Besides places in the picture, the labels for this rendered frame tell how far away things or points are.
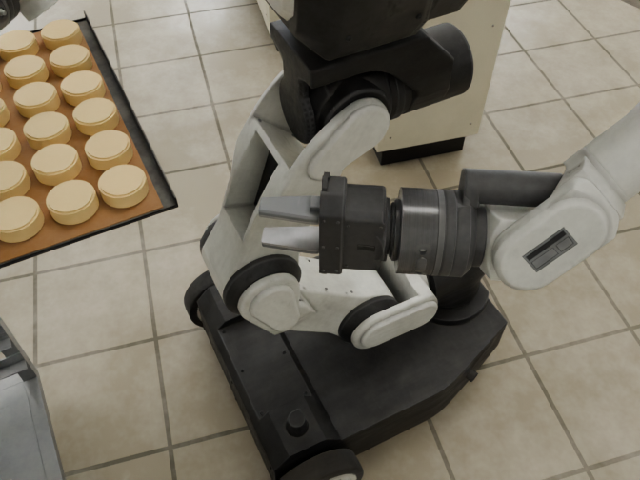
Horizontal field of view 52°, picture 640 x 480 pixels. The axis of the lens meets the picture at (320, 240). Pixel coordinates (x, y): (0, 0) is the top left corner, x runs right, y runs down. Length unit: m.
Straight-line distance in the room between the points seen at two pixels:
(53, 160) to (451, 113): 1.46
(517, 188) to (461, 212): 0.06
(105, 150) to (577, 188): 0.49
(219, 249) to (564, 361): 1.00
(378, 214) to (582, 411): 1.18
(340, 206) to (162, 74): 1.97
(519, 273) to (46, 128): 0.54
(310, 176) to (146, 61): 1.74
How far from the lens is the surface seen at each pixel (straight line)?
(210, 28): 2.76
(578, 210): 0.63
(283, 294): 1.10
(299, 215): 0.64
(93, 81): 0.87
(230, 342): 1.50
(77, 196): 0.73
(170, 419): 1.65
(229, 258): 1.09
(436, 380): 1.48
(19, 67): 0.93
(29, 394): 1.60
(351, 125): 0.91
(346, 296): 1.30
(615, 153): 0.65
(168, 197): 0.73
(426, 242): 0.63
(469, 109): 2.06
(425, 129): 2.04
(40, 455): 1.53
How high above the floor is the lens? 1.47
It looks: 51 degrees down
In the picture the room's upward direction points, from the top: straight up
